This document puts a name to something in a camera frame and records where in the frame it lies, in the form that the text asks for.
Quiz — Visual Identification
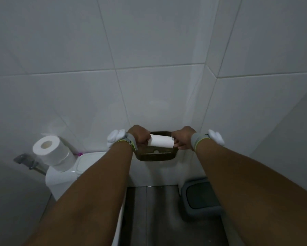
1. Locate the person's left hand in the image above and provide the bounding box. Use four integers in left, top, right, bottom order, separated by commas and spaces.
126, 124, 151, 149

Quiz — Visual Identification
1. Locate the white tracker with gray wristband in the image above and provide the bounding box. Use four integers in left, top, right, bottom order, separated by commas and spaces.
190, 129, 225, 151
107, 129, 138, 151

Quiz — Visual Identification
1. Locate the gray trash bin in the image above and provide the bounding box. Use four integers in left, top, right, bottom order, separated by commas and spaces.
180, 178, 224, 221

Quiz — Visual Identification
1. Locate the person's right forearm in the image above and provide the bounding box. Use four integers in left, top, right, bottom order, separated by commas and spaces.
195, 138, 307, 246

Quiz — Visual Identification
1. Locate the person's left forearm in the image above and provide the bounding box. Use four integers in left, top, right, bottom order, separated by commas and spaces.
25, 142, 133, 246

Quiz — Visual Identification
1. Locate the brown wall paper holder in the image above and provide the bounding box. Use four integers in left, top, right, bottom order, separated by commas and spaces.
134, 131, 178, 162

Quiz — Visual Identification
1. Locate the person's right hand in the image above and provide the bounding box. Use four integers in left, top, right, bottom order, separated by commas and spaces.
171, 126, 197, 151

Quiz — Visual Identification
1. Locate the white toilet paper roll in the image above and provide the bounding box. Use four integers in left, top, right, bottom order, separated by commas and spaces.
51, 151, 77, 173
32, 135, 71, 166

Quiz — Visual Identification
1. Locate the chrome bidet sprayer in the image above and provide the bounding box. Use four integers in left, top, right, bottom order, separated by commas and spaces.
13, 153, 47, 176

